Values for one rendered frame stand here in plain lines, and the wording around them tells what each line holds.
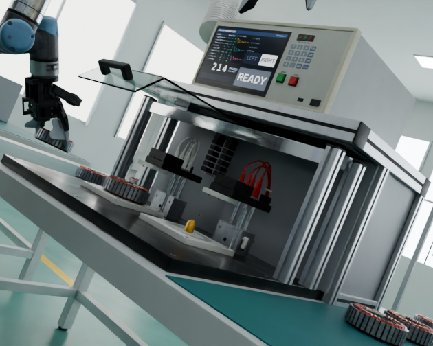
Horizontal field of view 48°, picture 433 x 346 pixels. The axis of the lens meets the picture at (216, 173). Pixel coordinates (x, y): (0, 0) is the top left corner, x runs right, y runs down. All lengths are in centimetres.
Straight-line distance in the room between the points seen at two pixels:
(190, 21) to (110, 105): 166
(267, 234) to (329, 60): 43
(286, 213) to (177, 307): 59
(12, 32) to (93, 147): 529
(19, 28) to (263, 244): 75
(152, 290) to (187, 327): 8
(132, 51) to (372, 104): 547
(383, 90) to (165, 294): 81
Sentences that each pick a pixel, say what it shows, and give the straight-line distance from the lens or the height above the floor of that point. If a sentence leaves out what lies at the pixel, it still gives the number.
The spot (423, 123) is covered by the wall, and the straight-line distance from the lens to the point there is 806.
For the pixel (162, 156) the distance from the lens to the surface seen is 121.
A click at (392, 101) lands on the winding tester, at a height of 126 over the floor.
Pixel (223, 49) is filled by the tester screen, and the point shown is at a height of 123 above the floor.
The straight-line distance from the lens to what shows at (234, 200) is 104.
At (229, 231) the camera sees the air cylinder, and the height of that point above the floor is 81.
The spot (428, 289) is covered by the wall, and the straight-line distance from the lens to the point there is 746.
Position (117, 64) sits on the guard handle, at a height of 105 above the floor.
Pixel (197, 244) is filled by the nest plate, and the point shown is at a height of 78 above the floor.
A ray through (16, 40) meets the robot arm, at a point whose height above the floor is 102.
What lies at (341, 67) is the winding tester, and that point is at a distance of 110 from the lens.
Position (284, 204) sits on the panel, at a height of 91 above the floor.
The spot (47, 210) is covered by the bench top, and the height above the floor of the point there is 73.
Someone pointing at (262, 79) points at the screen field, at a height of 117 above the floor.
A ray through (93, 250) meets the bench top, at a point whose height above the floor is 72.
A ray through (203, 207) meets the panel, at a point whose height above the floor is 82.
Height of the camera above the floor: 89
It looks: 1 degrees up
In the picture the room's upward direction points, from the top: 23 degrees clockwise
